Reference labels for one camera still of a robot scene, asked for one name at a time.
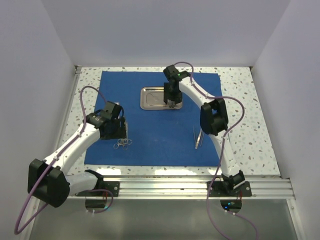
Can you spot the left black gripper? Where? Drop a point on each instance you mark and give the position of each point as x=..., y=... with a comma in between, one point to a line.
x=120, y=133

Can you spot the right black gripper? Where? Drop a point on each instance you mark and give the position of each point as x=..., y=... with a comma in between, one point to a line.
x=177, y=98

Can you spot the steel hemostat clamp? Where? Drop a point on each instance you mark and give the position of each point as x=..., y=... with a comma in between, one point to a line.
x=124, y=147

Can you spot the steel surgical forceps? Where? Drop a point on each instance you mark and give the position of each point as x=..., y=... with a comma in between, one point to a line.
x=118, y=144

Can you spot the steel surgical scissors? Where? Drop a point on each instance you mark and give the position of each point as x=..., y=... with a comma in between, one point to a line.
x=126, y=141

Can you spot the silver instrument tray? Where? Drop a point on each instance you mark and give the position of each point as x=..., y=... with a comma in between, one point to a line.
x=152, y=99

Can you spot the blue surgical drape cloth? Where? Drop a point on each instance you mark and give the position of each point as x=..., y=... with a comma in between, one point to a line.
x=159, y=137

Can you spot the thin steel tweezers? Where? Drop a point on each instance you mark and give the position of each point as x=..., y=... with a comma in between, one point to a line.
x=201, y=139
x=195, y=135

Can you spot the broad steel tweezers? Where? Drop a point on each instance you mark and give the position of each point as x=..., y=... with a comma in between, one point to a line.
x=197, y=140

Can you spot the steel scalpel handle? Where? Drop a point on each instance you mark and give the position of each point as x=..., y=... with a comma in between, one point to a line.
x=173, y=105

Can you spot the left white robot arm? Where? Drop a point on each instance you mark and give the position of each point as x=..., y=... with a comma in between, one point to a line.
x=48, y=179

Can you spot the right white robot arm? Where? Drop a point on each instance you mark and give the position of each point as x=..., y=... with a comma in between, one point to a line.
x=213, y=121

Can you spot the aluminium left side rail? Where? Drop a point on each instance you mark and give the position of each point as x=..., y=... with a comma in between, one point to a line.
x=68, y=96

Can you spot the aluminium rail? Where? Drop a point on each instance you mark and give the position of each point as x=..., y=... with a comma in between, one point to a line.
x=68, y=96
x=194, y=187

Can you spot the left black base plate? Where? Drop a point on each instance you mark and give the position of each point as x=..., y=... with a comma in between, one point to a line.
x=112, y=186

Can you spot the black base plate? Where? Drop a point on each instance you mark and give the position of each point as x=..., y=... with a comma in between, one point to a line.
x=218, y=189
x=112, y=186

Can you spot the aluminium front rail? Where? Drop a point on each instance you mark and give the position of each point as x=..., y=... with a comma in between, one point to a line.
x=194, y=187

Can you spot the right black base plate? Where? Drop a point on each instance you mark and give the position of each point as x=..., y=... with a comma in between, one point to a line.
x=218, y=189

